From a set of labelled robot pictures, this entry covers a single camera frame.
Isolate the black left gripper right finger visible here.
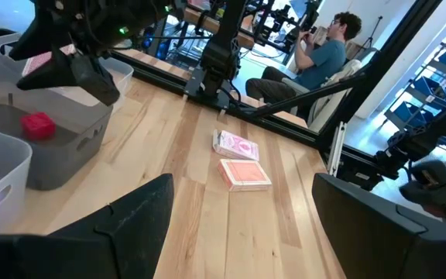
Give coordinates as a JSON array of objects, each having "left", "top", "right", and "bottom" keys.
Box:
[{"left": 311, "top": 172, "right": 446, "bottom": 279}]

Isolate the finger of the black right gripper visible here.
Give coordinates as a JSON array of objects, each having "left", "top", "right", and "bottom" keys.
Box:
[
  {"left": 15, "top": 49, "right": 122, "bottom": 107},
  {"left": 8, "top": 15, "right": 73, "bottom": 62}
]

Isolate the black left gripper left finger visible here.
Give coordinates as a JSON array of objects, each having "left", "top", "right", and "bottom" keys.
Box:
[{"left": 0, "top": 172, "right": 175, "bottom": 279}]

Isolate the small red toy block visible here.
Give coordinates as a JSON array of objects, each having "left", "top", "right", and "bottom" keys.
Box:
[{"left": 20, "top": 112, "right": 57, "bottom": 142}]

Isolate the orange-red playing card deck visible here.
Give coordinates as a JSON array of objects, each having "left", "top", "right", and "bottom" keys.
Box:
[{"left": 217, "top": 158, "right": 273, "bottom": 193}]

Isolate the pink and white card box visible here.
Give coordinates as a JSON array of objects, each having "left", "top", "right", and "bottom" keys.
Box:
[{"left": 211, "top": 129, "right": 261, "bottom": 162}]

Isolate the red-backed playing card deck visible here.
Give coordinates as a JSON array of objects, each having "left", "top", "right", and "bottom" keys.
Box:
[{"left": 21, "top": 43, "right": 77, "bottom": 78}]

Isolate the clear plastic bin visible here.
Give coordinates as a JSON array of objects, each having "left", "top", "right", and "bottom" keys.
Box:
[
  {"left": 0, "top": 123, "right": 33, "bottom": 236},
  {"left": 0, "top": 33, "right": 135, "bottom": 117}
]

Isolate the grey plastic bin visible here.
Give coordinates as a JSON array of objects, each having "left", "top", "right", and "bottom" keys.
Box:
[{"left": 0, "top": 52, "right": 114, "bottom": 191}]

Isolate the wooden top desk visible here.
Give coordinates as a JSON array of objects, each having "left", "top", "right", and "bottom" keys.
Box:
[{"left": 184, "top": 7, "right": 257, "bottom": 50}]

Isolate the shelving with blue bins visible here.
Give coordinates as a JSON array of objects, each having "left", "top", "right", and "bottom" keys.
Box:
[{"left": 383, "top": 34, "right": 446, "bottom": 156}]

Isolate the white chair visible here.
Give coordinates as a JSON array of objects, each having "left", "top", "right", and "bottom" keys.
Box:
[{"left": 280, "top": 57, "right": 363, "bottom": 133}]

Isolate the person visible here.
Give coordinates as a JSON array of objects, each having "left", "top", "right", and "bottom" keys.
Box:
[{"left": 245, "top": 11, "right": 363, "bottom": 121}]

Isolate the black tripod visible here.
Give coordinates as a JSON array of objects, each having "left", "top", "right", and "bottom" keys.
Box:
[{"left": 362, "top": 15, "right": 383, "bottom": 51}]

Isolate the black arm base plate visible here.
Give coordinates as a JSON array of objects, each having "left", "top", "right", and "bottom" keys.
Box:
[{"left": 184, "top": 67, "right": 247, "bottom": 113}]

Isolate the white metal bracket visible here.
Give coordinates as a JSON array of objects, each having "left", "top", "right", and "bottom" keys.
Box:
[{"left": 326, "top": 121, "right": 348, "bottom": 177}]

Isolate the black aluminium table frame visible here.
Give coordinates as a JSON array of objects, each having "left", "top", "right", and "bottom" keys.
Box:
[{"left": 108, "top": 0, "right": 446, "bottom": 187}]

